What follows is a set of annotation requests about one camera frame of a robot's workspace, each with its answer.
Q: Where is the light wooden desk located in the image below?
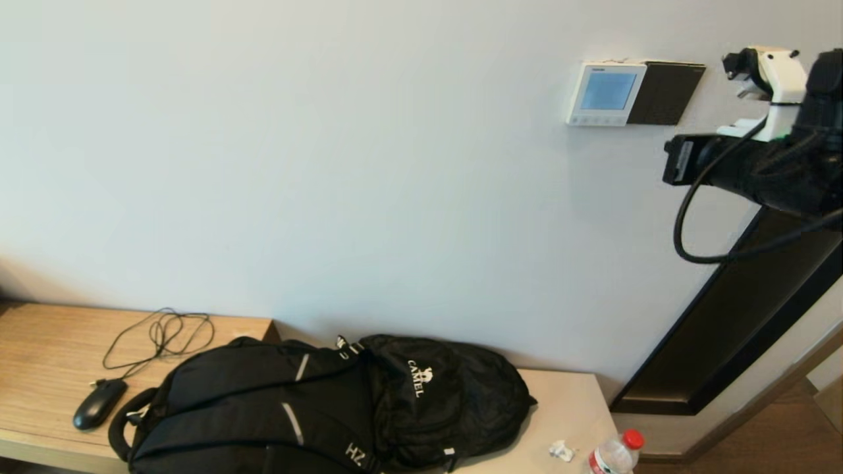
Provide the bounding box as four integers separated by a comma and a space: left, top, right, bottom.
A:
0, 302, 281, 474

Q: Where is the black mouse cable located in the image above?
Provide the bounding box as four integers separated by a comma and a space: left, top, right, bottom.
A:
90, 308, 216, 388

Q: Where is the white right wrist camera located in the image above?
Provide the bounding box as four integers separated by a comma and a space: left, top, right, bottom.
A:
717, 45, 808, 142

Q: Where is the black wall switch panel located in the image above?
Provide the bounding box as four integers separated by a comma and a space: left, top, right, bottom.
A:
627, 61, 707, 126

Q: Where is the black computer mouse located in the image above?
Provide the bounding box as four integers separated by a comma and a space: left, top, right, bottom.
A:
72, 379, 128, 432

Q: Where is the dark brown door frame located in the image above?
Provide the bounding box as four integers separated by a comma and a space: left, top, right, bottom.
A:
609, 204, 843, 417

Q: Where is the black backpack with grey stripes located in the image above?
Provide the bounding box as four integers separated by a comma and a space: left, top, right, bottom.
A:
109, 337, 379, 474

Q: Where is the black Camel logo backpack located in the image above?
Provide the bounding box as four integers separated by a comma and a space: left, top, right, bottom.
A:
336, 334, 537, 471

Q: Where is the clear bottle with red cap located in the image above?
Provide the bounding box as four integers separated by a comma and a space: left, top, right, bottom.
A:
583, 429, 645, 474

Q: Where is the white wall thermostat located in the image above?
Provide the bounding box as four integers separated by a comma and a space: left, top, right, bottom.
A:
566, 62, 648, 127

